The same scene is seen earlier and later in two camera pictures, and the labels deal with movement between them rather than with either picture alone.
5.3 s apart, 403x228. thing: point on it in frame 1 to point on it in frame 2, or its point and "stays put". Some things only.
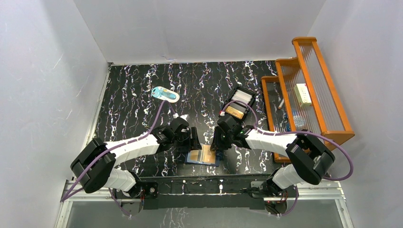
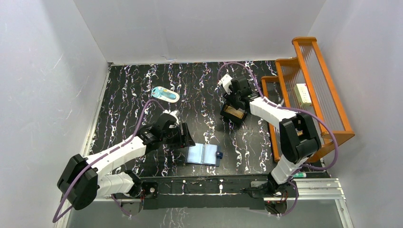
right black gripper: [216, 144] to [229, 97]
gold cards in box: [235, 112] stays put
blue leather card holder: [203, 156] stays put
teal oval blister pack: [163, 93] stays put
